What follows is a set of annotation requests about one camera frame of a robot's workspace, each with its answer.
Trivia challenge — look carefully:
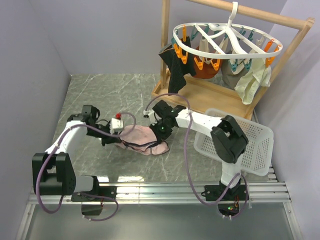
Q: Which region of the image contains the pink underwear navy trim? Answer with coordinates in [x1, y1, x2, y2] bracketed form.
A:
[115, 125, 170, 156]

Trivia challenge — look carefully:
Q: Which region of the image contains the orange clothes peg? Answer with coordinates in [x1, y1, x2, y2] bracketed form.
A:
[193, 56, 206, 71]
[263, 41, 281, 68]
[210, 59, 221, 71]
[173, 43, 189, 65]

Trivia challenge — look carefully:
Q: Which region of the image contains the white round clip hanger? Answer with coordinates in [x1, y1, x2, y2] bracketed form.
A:
[171, 1, 284, 62]

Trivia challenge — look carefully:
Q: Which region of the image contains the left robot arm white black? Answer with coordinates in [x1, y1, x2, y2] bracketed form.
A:
[32, 105, 120, 201]

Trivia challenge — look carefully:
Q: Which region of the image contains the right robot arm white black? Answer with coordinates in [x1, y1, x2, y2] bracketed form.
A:
[143, 100, 249, 200]

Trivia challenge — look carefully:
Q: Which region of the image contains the black ribbed underwear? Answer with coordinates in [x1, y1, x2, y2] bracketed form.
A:
[158, 43, 196, 94]

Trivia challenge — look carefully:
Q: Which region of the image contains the rust orange underwear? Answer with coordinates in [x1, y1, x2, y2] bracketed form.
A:
[191, 55, 223, 80]

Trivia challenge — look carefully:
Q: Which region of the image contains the grey beige underwear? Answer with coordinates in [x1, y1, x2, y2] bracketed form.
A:
[220, 59, 249, 89]

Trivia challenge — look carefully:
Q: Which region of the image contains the cream white underwear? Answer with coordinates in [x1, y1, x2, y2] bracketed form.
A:
[234, 58, 272, 105]

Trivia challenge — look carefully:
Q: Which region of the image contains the teal clothes peg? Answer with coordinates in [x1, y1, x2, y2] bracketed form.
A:
[228, 58, 238, 73]
[190, 26, 199, 41]

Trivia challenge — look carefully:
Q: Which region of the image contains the white plastic laundry basket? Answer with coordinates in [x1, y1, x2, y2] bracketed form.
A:
[193, 108, 274, 176]

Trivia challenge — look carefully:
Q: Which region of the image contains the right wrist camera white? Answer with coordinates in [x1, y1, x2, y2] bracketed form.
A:
[143, 110, 157, 125]

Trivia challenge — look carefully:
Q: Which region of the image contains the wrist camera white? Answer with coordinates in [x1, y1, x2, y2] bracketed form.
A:
[143, 110, 157, 125]
[110, 112, 124, 133]

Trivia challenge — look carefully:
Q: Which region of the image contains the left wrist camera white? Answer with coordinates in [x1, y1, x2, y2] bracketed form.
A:
[110, 112, 124, 133]

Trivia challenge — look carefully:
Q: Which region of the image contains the wooden drying rack frame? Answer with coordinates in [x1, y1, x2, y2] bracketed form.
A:
[152, 0, 315, 120]

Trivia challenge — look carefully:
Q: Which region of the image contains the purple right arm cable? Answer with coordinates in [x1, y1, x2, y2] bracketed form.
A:
[144, 93, 250, 221]

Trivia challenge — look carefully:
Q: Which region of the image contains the aluminium mounting rail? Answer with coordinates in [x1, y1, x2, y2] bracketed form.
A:
[41, 180, 291, 206]

